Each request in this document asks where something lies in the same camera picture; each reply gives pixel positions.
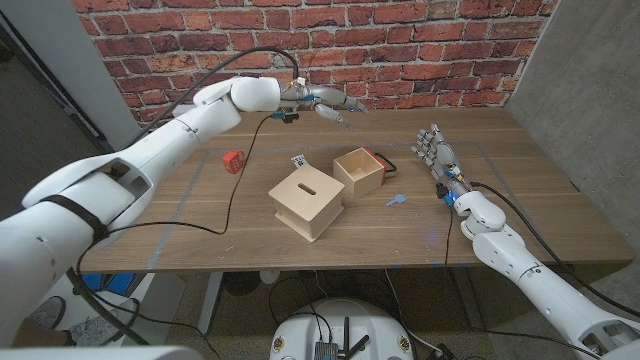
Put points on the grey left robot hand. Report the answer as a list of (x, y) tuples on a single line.
[(320, 95)]

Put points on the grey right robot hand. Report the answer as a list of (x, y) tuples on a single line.
[(442, 159)]

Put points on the wooden drawer with red front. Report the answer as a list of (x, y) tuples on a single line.
[(367, 187)]

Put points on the wooden box with slot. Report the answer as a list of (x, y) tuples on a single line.
[(305, 202)]

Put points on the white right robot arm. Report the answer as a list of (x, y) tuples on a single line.
[(540, 285)]

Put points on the white robot base with antennas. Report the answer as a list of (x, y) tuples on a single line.
[(295, 330)]

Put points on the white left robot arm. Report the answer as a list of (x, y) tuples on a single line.
[(150, 150)]

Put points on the red lock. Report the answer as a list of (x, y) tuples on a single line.
[(233, 162)]

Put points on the blue key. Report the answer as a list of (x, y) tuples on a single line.
[(398, 199)]

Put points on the black and white tag card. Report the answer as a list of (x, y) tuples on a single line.
[(299, 161)]

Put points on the white table leg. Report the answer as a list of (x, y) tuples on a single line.
[(467, 300), (209, 305)]

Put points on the black power adapter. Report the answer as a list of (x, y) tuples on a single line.
[(444, 352)]

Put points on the black round floor device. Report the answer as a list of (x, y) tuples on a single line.
[(241, 282)]

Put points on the grey sneaker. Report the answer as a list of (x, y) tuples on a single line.
[(100, 327), (47, 312)]

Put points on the white robot chest shell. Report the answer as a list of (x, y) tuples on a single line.
[(100, 354)]

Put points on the person's bare leg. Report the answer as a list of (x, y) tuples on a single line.
[(37, 335)]

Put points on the printed brick wall backdrop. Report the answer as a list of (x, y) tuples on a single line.
[(425, 50)]

